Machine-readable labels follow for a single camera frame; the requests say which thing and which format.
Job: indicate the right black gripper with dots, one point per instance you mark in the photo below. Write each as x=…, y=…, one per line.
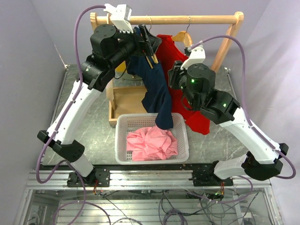
x=174, y=73

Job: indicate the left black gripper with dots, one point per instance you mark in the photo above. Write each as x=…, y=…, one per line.
x=150, y=45

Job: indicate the wooden hanger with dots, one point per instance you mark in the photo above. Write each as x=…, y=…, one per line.
x=153, y=56
x=108, y=18
x=183, y=36

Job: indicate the navy blue t shirt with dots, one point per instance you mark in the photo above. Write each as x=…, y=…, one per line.
x=157, y=98

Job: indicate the pink t shirt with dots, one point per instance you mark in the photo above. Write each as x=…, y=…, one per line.
x=151, y=143

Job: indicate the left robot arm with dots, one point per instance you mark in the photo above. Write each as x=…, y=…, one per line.
x=110, y=47

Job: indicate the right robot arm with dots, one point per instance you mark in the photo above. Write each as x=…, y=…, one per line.
x=197, y=84

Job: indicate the wooden clothes rack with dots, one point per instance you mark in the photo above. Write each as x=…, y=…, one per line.
x=120, y=97

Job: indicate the white plastic basket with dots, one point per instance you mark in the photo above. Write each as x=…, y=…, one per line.
x=131, y=122

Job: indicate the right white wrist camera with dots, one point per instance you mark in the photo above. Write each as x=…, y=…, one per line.
x=197, y=55

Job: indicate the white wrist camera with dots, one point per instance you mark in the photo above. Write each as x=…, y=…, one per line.
x=120, y=16
x=197, y=55

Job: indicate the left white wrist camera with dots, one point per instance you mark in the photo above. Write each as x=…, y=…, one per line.
x=120, y=16

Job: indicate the aluminium mounting rail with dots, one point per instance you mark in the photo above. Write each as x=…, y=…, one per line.
x=127, y=180

